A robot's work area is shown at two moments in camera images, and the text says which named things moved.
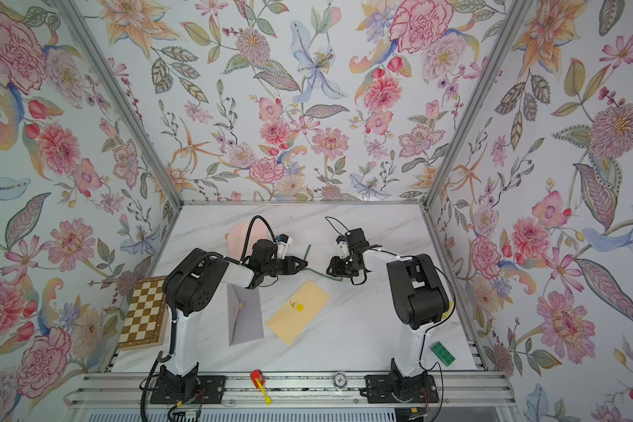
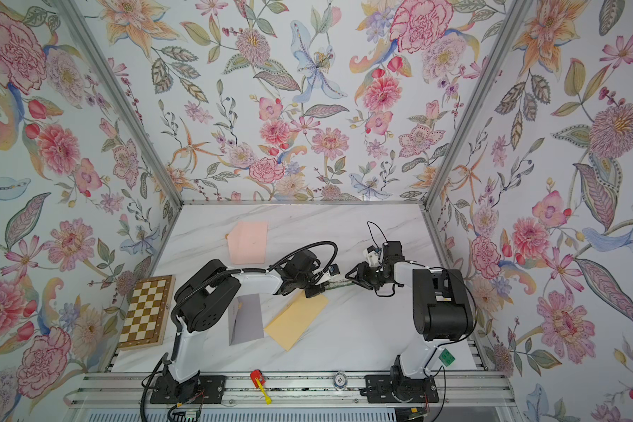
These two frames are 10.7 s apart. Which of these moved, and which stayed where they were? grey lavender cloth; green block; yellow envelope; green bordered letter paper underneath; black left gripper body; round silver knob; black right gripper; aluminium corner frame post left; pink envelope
Moved: green bordered letter paper underneath; black left gripper body; black right gripper
Stayed: grey lavender cloth; aluminium corner frame post left; round silver knob; green block; pink envelope; yellow envelope
